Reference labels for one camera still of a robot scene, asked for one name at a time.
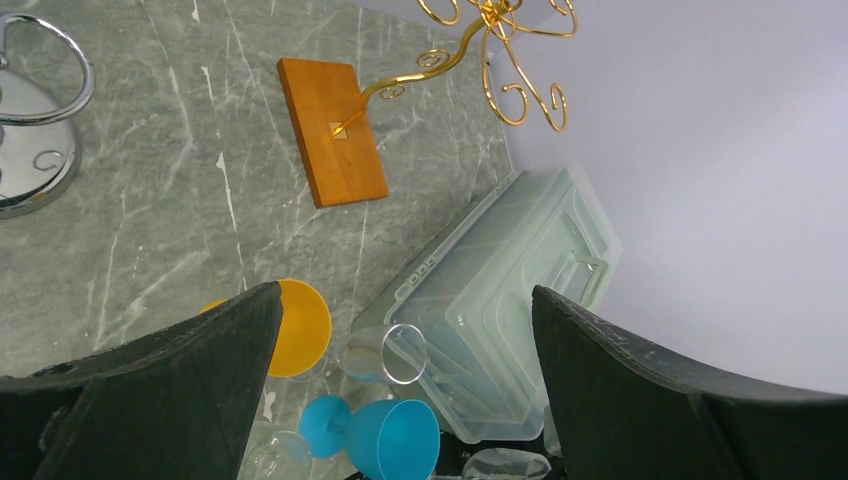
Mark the clear plastic storage box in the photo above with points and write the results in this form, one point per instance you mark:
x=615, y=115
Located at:
x=470, y=294

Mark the gold wire glass rack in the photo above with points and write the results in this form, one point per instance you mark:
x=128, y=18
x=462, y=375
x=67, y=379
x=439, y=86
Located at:
x=328, y=108

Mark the chrome wire glass rack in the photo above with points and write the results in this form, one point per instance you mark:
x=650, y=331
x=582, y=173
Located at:
x=39, y=144

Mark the blue wine glass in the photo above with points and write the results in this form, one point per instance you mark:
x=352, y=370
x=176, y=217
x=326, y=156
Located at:
x=384, y=439

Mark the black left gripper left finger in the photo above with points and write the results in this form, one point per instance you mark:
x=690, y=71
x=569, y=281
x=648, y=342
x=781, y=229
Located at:
x=178, y=403

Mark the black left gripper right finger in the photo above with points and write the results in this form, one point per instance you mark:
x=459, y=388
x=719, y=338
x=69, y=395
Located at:
x=625, y=407

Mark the orange frosted wine glass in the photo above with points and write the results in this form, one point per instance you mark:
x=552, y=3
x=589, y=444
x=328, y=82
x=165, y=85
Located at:
x=302, y=340

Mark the clear wine glass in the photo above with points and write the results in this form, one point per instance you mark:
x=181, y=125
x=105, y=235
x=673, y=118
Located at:
x=275, y=453
x=505, y=463
x=392, y=354

